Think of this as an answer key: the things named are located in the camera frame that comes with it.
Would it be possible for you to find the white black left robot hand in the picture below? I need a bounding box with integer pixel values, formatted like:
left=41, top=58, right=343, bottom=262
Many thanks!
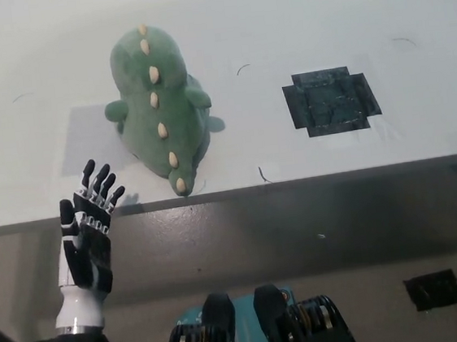
left=37, top=156, right=141, bottom=336

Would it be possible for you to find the green plush dinosaur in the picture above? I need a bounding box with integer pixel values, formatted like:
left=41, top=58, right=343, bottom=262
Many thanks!
left=94, top=16, right=232, bottom=205

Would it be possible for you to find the grey translucent tape patch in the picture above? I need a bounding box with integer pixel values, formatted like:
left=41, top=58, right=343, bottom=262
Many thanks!
left=54, top=102, right=131, bottom=177

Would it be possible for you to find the black teal robot body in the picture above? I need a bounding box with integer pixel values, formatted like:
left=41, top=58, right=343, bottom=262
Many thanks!
left=155, top=275, right=360, bottom=342

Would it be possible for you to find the black tape patch on table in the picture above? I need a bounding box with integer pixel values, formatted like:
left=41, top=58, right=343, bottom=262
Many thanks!
left=280, top=62, right=385, bottom=141

